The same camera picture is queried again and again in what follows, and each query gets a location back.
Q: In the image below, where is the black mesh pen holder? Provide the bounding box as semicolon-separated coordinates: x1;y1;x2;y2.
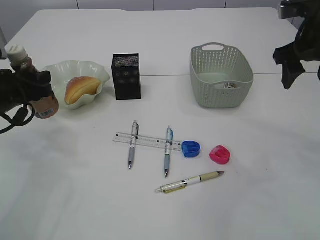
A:
111;53;141;101

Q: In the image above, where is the pale green wavy plate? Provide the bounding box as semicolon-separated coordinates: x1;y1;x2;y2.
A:
42;60;110;110

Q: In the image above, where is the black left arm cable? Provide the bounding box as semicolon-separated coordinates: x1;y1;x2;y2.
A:
0;102;36;135

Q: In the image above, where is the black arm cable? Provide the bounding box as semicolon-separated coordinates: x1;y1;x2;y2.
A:
0;102;36;135
294;14;311;51

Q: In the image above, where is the light green woven basket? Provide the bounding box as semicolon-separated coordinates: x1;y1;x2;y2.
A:
189;42;254;109

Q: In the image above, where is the blue grip ballpoint pen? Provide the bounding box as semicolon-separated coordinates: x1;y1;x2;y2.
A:
164;125;174;178

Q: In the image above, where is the white beige ballpoint pen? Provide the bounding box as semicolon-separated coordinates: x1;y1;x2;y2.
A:
155;170;225;194

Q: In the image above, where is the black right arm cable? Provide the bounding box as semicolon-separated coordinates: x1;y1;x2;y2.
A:
294;14;311;51

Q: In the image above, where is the bread bun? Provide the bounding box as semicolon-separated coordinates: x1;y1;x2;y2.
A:
64;76;101;105

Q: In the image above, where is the blue pencil sharpener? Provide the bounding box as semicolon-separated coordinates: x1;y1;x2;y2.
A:
181;140;201;158

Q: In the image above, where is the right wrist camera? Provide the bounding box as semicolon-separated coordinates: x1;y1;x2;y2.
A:
277;0;306;19

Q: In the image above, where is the clear plastic ruler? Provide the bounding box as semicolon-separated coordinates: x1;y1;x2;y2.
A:
112;132;167;150

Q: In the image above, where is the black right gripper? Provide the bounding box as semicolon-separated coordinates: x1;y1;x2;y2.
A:
273;14;320;90

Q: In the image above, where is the grey grip ballpoint pen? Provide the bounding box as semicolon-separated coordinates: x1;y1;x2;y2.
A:
128;120;139;170

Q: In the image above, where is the paper piece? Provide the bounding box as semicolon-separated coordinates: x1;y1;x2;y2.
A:
224;82;238;89

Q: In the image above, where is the pink pencil sharpener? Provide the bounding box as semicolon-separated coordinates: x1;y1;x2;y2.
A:
209;145;231;165

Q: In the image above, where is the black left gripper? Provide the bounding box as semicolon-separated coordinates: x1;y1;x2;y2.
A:
0;69;53;113

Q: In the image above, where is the brown Nescafe coffee bottle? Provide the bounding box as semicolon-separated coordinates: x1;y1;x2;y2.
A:
7;45;59;119

